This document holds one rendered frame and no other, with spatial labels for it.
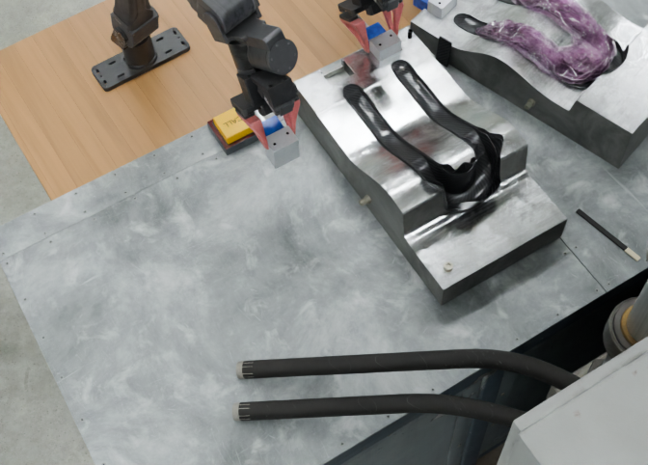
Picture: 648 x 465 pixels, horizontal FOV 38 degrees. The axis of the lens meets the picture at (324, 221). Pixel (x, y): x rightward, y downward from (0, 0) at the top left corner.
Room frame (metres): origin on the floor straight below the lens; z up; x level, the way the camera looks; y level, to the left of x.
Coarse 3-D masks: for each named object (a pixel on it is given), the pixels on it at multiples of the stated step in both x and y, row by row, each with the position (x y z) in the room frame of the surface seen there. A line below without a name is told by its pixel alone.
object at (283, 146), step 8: (256, 112) 1.04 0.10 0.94; (264, 120) 1.02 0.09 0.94; (272, 120) 1.01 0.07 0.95; (264, 128) 1.00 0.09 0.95; (272, 128) 1.00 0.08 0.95; (280, 128) 0.99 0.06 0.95; (288, 128) 0.98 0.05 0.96; (272, 136) 0.97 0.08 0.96; (280, 136) 0.97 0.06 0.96; (288, 136) 0.97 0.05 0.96; (272, 144) 0.95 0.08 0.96; (280, 144) 0.95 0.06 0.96; (288, 144) 0.95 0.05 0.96; (296, 144) 0.96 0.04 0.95; (272, 152) 0.94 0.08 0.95; (280, 152) 0.94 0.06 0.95; (288, 152) 0.95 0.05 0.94; (296, 152) 0.96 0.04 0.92; (272, 160) 0.95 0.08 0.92; (280, 160) 0.94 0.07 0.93; (288, 160) 0.95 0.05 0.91
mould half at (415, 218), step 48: (336, 96) 1.10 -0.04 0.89; (384, 96) 1.10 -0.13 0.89; (336, 144) 1.01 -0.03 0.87; (432, 144) 0.96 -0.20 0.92; (384, 192) 0.86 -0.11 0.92; (432, 192) 0.85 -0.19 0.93; (528, 192) 0.87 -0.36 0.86; (432, 240) 0.79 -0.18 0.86; (480, 240) 0.79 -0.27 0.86; (528, 240) 0.78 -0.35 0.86; (432, 288) 0.72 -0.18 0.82
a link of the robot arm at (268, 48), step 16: (256, 0) 1.09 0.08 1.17; (208, 16) 1.04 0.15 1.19; (256, 16) 1.07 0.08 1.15; (240, 32) 1.03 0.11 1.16; (256, 32) 1.01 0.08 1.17; (272, 32) 1.00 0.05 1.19; (256, 48) 1.00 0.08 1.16; (272, 48) 0.98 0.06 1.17; (288, 48) 0.99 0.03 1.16; (256, 64) 0.99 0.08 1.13; (272, 64) 0.97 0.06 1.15; (288, 64) 0.98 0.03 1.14
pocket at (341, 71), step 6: (342, 66) 1.19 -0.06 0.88; (348, 66) 1.17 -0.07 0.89; (324, 72) 1.18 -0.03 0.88; (330, 72) 1.17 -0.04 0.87; (336, 72) 1.18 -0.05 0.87; (342, 72) 1.18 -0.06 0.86; (348, 72) 1.17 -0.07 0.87; (330, 78) 1.17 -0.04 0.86; (336, 78) 1.17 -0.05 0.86; (342, 78) 1.17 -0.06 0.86; (330, 84) 1.16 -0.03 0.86
